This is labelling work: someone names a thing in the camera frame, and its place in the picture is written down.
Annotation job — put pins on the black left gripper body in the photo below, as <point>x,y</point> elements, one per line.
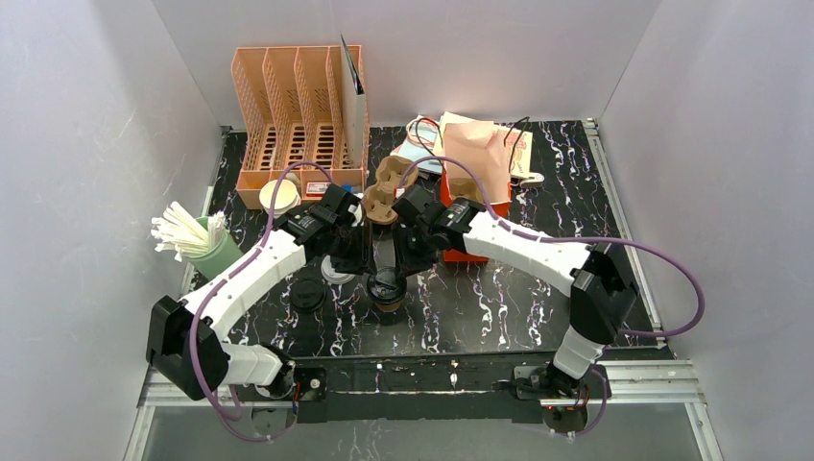
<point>351,255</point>

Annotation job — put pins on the orange paper bag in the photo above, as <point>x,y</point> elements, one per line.
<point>486,159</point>

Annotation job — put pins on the kraft paper cup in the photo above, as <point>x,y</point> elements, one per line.
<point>387,306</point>

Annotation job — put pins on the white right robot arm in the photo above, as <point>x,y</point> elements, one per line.
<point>596,277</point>

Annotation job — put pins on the aluminium rail frame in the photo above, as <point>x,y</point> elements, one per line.
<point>656,411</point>

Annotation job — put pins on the brown pulp cup carrier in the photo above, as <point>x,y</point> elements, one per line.
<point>378,199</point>
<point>465,188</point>

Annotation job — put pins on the white cup lid underneath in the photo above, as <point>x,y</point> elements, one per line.
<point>334,277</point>

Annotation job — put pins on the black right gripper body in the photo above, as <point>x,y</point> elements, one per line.
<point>418,253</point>

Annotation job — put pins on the green straw holder cup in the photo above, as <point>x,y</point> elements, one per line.
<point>216,260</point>

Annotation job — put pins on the light blue paper bag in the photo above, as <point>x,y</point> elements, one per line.
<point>422,139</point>

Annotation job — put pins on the white wrapped straws bundle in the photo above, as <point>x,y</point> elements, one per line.
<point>177,231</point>

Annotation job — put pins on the grey folder in organizer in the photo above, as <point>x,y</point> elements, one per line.
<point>354,102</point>

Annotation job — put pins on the red white small box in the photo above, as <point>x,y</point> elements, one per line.
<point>316,188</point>

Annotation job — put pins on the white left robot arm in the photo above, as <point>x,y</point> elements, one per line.
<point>187,338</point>

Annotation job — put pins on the orange plastic file organizer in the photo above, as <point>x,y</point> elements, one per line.
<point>291,101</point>

